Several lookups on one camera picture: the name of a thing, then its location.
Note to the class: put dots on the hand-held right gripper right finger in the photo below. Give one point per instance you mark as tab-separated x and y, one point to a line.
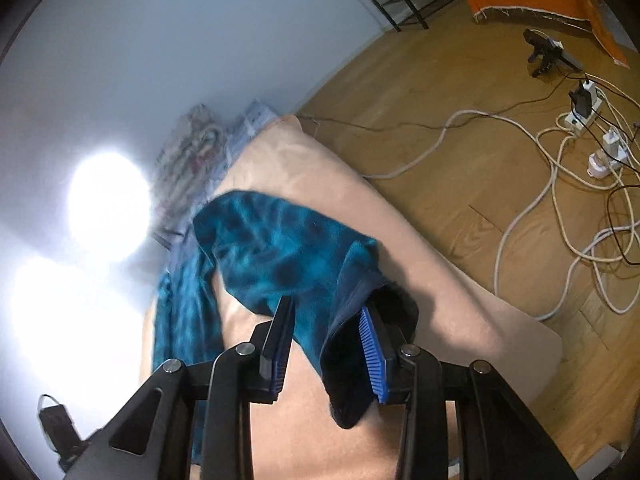
372	355

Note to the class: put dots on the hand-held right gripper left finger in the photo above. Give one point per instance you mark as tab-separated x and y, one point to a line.
277	360

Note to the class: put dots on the teal plaid fleece jacket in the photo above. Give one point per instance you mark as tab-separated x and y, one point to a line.
280	245

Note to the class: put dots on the beige blanket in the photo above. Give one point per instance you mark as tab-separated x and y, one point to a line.
450	305

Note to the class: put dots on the stack of folded floral quilts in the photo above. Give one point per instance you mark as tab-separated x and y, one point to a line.
192	155

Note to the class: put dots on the blue patterned bedsheet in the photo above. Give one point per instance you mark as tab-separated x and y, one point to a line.
250	120

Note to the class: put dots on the round white socket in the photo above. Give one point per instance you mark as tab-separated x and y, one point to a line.
602	167

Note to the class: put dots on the white power strip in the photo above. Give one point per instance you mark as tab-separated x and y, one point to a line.
570	122

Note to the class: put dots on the white plug adapter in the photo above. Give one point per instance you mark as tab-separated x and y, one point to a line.
615	142

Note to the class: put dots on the black charger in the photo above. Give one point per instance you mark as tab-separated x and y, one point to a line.
581	102

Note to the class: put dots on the black handheld device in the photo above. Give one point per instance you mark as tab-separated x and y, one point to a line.
542	45

